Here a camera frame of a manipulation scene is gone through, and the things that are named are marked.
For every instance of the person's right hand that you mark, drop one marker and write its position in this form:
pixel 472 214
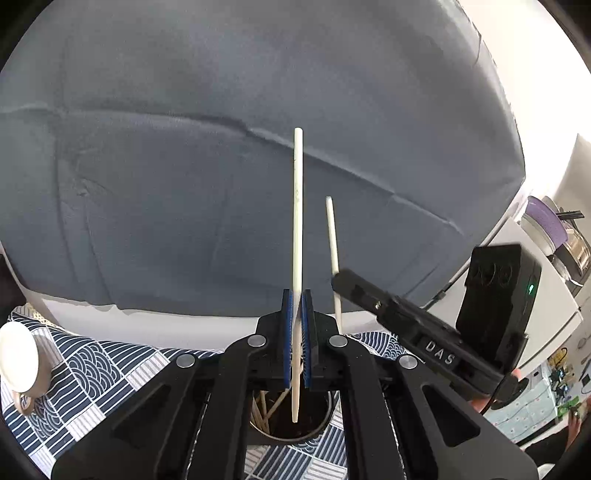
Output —
pixel 482 406

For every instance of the grey sofa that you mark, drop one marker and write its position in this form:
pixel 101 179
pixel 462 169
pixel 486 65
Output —
pixel 184 161

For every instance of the purple plate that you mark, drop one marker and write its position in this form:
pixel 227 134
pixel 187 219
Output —
pixel 542 217

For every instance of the light blue floral cloth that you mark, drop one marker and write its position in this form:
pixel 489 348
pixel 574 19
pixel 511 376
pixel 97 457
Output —
pixel 521 410

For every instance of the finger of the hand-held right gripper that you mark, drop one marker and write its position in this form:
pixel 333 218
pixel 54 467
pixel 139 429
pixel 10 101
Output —
pixel 369 297

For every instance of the white cabinet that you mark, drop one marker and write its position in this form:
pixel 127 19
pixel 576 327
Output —
pixel 561 314

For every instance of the blue white patterned tablecloth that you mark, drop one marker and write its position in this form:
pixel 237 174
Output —
pixel 92 369

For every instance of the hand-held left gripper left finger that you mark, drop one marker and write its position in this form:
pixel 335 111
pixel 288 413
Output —
pixel 288 332

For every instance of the group of tan wooden chopsticks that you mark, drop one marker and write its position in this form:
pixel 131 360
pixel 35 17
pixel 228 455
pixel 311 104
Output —
pixel 264 410

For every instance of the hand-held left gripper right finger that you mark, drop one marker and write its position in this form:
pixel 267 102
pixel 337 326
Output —
pixel 307 332

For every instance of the metal pot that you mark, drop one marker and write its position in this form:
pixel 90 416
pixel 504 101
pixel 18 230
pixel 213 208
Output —
pixel 572 249

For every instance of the beige ceramic mug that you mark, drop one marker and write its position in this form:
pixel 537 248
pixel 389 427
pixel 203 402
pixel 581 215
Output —
pixel 18 355

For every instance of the black cylindrical utensil holder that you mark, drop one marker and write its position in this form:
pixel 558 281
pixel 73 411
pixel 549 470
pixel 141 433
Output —
pixel 314 424

